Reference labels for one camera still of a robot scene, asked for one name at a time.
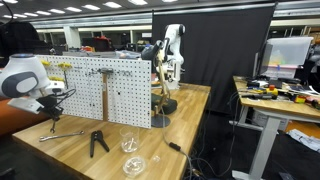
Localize clear plastic storage box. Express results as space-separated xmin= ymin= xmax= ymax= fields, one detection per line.
xmin=262 ymin=36 xmax=315 ymax=80

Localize white pegboard panel with hex keys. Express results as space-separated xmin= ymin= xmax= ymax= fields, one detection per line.
xmin=34 ymin=54 xmax=89 ymax=120

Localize white pegboard panel with hammer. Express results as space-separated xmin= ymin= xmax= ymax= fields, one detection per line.
xmin=85 ymin=56 xmax=153 ymax=130

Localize ceiling light panel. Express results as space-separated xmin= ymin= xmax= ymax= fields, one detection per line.
xmin=64 ymin=6 xmax=83 ymax=14
xmin=102 ymin=1 xmax=123 ymax=10
xmin=81 ymin=3 xmax=101 ymax=11

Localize small silver combination spanner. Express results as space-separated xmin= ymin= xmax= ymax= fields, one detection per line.
xmin=49 ymin=119 xmax=57 ymax=135

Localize black hand tool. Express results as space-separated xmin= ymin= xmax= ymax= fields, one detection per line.
xmin=241 ymin=93 xmax=278 ymax=101

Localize small yellow T-handle hex key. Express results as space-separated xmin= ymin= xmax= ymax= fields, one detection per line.
xmin=56 ymin=62 xmax=73 ymax=90

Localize clear glass beaker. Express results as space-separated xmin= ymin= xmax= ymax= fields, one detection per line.
xmin=118 ymin=125 xmax=141 ymax=154

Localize black pliers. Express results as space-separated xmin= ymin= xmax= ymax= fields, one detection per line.
xmin=88 ymin=129 xmax=111 ymax=159

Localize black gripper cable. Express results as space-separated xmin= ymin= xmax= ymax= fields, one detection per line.
xmin=53 ymin=86 xmax=78 ymax=110

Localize computer monitor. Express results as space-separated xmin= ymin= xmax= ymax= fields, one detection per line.
xmin=252 ymin=42 xmax=275 ymax=80

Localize large black rounded object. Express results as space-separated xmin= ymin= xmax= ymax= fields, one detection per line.
xmin=0 ymin=21 xmax=52 ymax=68

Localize wooden handled hammer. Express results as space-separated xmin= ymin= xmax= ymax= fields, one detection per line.
xmin=97 ymin=67 xmax=115 ymax=122

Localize black cable with inline switch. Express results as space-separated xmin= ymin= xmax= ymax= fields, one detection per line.
xmin=159 ymin=109 xmax=195 ymax=180

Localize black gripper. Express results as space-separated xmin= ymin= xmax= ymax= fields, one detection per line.
xmin=36 ymin=93 xmax=65 ymax=125

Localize red emergency stop button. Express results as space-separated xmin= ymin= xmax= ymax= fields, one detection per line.
xmin=264 ymin=84 xmax=280 ymax=98

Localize large silver combination spanner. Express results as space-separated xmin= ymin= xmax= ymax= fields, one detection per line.
xmin=38 ymin=130 xmax=85 ymax=143

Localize white crumpled cloth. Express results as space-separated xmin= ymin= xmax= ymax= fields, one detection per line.
xmin=287 ymin=127 xmax=320 ymax=153

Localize medium yellow T-handle hex key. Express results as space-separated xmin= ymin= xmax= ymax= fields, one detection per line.
xmin=47 ymin=75 xmax=65 ymax=83

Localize black curtain partition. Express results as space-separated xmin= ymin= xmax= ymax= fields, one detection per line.
xmin=151 ymin=4 xmax=278 ymax=115

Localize wooden desk with white legs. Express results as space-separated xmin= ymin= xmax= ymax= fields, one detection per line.
xmin=231 ymin=75 xmax=320 ymax=180

